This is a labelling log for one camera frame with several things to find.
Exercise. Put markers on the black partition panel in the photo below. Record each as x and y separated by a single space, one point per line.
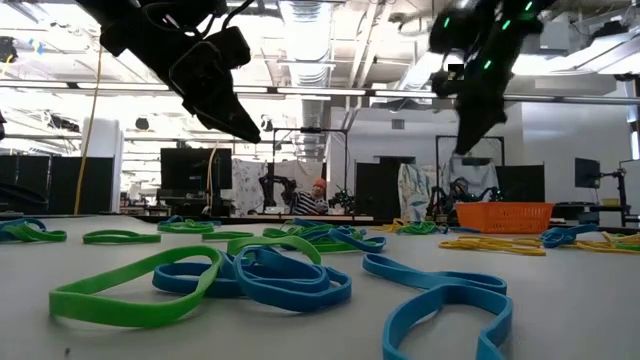
530 182
25 167
380 190
90 185

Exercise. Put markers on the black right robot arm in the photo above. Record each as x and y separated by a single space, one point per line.
520 20

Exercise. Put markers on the person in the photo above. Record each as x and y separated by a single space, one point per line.
460 192
315 200

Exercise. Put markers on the black metal station frame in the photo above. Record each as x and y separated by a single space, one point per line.
310 130
497 137

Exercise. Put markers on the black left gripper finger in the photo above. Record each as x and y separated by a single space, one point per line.
210 95

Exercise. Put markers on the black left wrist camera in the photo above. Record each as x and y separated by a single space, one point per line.
230 47

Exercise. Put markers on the black computer monitor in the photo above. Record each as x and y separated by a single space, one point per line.
190 172

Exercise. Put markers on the white panel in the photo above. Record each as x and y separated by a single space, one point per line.
632 180

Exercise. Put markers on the long ceiling light strip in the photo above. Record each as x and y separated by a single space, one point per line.
320 91

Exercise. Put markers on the patterned white cloth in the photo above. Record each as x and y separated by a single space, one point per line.
250 185
415 187

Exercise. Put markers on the orange plastic basket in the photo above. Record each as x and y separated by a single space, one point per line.
505 217

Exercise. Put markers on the cluttered background desk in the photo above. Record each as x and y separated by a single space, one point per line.
150 205

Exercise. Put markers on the dark background desk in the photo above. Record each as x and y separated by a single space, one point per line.
575 212

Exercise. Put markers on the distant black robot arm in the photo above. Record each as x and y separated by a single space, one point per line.
277 192
437 205
342 200

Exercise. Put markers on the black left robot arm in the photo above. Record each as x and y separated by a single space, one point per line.
115 10

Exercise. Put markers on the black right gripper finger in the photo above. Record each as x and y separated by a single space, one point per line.
477 120

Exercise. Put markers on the small monitor on arm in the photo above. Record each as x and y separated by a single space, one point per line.
586 172

